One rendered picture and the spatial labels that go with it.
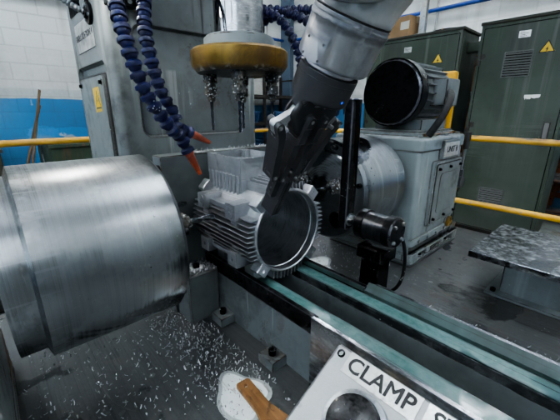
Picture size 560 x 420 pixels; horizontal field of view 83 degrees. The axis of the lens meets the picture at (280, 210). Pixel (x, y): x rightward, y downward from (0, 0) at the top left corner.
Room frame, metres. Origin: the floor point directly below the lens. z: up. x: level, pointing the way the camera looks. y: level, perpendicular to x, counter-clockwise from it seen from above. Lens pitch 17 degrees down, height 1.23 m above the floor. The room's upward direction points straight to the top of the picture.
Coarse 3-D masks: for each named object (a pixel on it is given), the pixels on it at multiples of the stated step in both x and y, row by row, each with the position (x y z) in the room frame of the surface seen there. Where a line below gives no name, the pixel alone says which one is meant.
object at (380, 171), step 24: (336, 144) 0.75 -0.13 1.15; (360, 144) 0.77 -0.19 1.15; (384, 144) 0.82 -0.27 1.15; (312, 168) 0.79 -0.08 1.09; (336, 168) 0.74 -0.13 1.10; (360, 168) 0.70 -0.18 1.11; (384, 168) 0.75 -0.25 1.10; (336, 192) 0.71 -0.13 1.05; (360, 192) 0.69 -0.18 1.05; (384, 192) 0.73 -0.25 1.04; (336, 216) 0.73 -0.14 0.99
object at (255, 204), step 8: (200, 184) 0.65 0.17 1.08; (208, 184) 0.65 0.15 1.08; (304, 184) 0.61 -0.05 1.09; (312, 192) 0.60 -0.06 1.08; (256, 200) 0.51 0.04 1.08; (256, 208) 0.50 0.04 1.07; (264, 208) 0.52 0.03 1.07; (312, 248) 0.60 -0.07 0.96; (256, 264) 0.52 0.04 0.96; (256, 272) 0.51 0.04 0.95; (264, 272) 0.51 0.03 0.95
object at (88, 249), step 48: (0, 192) 0.34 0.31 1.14; (48, 192) 0.34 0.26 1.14; (96, 192) 0.37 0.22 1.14; (144, 192) 0.40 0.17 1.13; (0, 240) 0.30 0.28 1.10; (48, 240) 0.31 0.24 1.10; (96, 240) 0.33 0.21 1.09; (144, 240) 0.36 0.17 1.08; (0, 288) 0.28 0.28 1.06; (48, 288) 0.29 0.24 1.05; (96, 288) 0.32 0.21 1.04; (144, 288) 0.35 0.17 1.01; (48, 336) 0.29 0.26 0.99; (96, 336) 0.34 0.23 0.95
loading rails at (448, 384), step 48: (240, 288) 0.56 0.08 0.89; (288, 288) 0.60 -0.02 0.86; (336, 288) 0.51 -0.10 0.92; (384, 288) 0.49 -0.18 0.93; (288, 336) 0.45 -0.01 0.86; (336, 336) 0.37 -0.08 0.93; (384, 336) 0.43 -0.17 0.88; (432, 336) 0.38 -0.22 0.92; (480, 336) 0.37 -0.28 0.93; (432, 384) 0.30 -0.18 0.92; (480, 384) 0.33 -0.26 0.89; (528, 384) 0.30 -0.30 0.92
